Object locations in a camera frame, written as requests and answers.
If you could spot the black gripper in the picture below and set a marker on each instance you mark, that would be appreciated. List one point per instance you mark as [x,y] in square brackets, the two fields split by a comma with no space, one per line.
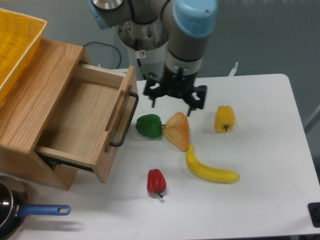
[176,85]

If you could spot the wooden top drawer black handle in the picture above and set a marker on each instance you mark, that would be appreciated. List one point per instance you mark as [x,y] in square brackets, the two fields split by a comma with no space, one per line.
[91,119]

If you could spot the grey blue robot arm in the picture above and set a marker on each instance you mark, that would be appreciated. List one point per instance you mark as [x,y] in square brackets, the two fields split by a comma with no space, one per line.
[111,13]

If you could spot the wooden drawer cabinet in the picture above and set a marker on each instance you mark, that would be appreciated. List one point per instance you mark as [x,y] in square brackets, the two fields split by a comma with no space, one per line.
[27,108]

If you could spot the orange bread wedge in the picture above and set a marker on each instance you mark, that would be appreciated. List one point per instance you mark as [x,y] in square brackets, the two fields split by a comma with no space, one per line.
[176,130]

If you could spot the green bell pepper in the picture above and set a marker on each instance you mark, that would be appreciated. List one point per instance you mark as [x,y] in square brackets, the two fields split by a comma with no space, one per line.
[149,125]

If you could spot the yellow bell pepper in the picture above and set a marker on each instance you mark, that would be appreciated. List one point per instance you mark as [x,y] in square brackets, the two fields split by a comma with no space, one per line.
[224,119]

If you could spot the red bell pepper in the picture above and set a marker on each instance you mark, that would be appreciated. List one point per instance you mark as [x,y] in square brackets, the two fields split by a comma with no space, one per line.
[156,183]

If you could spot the yellow banana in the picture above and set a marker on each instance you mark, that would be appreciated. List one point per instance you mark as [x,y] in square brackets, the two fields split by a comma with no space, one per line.
[217,175]

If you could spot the yellow plastic basket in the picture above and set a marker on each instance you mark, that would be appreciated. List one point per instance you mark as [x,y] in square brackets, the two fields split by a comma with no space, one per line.
[20,37]

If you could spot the black corner object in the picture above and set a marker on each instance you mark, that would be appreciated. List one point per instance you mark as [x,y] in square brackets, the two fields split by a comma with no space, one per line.
[314,212]

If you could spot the blue handled frying pan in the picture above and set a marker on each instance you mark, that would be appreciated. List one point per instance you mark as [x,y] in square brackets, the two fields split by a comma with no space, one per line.
[15,207]

